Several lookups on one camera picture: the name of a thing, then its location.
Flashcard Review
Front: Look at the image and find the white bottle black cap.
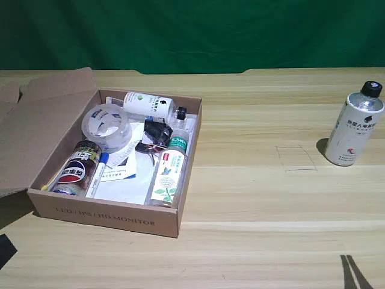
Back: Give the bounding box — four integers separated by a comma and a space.
123, 91, 188, 121
325, 80, 385, 167

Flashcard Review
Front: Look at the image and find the brown cardboard monitor box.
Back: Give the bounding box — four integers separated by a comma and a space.
0, 66, 203, 238

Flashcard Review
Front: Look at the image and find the clear bottle green cap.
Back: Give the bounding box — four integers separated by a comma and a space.
144, 129, 189, 208

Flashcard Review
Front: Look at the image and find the yellow tipped stick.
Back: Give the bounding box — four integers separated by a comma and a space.
41, 171, 61, 191

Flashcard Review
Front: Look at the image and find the white marker blue cap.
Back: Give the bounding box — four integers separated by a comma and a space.
85, 152, 109, 199

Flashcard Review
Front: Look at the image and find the white paper sheet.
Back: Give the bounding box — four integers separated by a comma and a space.
96, 120, 157, 205

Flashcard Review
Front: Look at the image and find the printed white leaflet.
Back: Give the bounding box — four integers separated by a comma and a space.
100, 122, 143, 184

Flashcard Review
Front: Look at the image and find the clear packing tape roll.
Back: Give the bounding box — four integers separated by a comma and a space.
81, 105, 133, 151

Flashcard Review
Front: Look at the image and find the clear plastic wrapper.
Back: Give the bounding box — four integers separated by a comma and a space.
168, 114, 197, 134

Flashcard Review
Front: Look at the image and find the black part with red wires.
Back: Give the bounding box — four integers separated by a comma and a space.
135, 119, 174, 160

